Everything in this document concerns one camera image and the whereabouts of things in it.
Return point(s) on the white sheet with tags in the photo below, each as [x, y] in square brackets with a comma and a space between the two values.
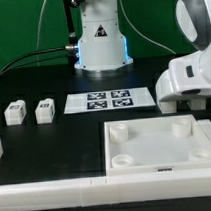
[109, 100]

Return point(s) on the white front barrier wall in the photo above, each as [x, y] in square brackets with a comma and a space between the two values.
[105, 190]

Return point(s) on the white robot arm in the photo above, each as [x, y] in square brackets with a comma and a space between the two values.
[102, 50]

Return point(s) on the white square tabletop tray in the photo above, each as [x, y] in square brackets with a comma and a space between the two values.
[170, 143]

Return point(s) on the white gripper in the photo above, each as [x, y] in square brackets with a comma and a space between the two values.
[183, 80]

